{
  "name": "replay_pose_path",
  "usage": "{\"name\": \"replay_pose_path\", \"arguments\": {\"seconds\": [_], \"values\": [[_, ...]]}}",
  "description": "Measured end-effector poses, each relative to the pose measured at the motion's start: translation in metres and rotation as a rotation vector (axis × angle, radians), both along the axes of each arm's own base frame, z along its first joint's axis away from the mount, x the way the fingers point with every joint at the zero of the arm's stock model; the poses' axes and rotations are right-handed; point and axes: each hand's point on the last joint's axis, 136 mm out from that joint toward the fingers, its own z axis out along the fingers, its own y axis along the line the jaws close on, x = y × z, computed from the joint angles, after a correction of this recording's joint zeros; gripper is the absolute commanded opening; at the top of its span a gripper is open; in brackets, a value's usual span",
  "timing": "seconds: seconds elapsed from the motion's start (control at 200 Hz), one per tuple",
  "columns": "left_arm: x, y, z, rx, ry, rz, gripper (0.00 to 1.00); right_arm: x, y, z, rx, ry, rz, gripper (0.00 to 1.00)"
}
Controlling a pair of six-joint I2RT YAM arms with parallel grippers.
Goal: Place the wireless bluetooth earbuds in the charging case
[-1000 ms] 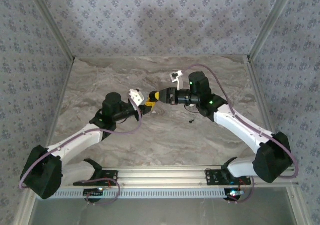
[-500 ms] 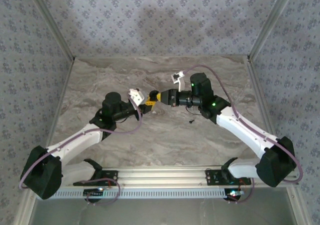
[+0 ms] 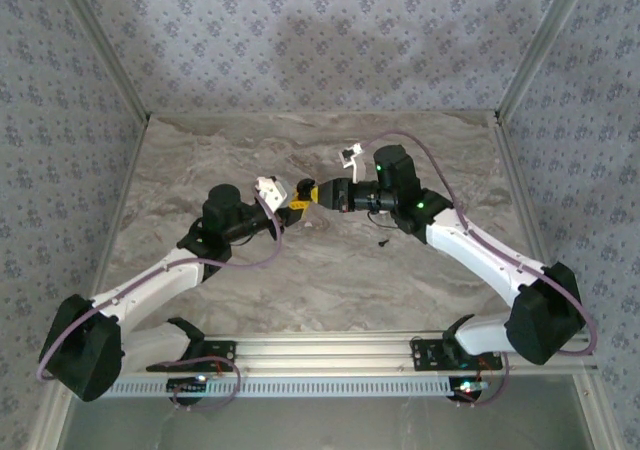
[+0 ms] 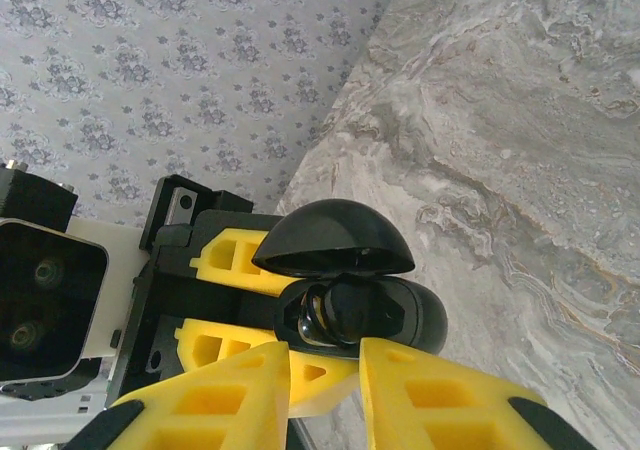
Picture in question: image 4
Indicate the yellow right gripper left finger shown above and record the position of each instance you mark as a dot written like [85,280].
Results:
[210,405]

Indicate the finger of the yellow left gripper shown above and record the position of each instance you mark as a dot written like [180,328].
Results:
[320,380]
[235,257]

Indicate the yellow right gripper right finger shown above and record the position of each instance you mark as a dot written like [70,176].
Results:
[450,405]

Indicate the small black screw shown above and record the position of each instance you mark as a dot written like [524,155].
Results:
[345,310]

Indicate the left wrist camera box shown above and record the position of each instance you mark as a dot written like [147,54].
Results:
[50,310]

